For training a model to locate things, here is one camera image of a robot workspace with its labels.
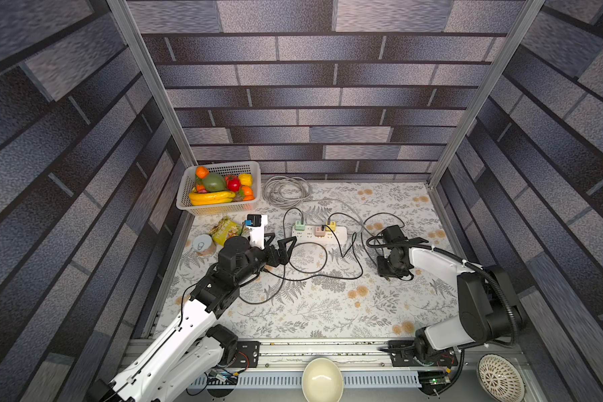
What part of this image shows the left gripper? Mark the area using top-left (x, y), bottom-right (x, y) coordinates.
top-left (233, 230), bottom-right (297, 288)

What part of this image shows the yellow corn chips bag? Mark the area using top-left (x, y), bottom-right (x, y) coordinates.
top-left (209, 216), bottom-right (244, 246)

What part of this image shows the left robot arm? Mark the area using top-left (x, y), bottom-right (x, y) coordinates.
top-left (86, 234), bottom-right (297, 401)

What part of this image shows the black charging cable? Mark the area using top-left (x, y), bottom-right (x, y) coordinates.
top-left (260, 230), bottom-right (366, 282)
top-left (235, 207), bottom-right (330, 306)
top-left (328, 212), bottom-right (408, 262)

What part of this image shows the white woven plate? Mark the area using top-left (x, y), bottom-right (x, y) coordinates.
top-left (477, 354), bottom-right (525, 402)

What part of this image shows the pull-tab food can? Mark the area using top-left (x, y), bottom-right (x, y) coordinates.
top-left (192, 234), bottom-right (217, 257)

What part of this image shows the green plastic mango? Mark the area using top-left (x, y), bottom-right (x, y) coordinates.
top-left (202, 173), bottom-right (227, 193)

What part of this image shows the coiled grey cable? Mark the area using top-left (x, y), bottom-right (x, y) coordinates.
top-left (262, 175), bottom-right (313, 210)

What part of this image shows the orange plastic tangerine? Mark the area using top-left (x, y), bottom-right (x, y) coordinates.
top-left (195, 166), bottom-right (209, 179)

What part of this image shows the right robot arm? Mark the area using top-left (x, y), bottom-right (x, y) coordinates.
top-left (363, 225), bottom-right (528, 397)

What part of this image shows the cream ceramic bowl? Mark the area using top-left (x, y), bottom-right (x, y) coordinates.
top-left (301, 358), bottom-right (344, 402)

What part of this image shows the yellow plastic banana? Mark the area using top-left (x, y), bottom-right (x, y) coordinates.
top-left (189, 191), bottom-right (236, 206)

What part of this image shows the white power strip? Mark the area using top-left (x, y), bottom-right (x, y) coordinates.
top-left (291, 224), bottom-right (349, 246)

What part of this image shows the white plastic fruit basket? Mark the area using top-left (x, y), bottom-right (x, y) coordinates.
top-left (176, 161), bottom-right (261, 215)

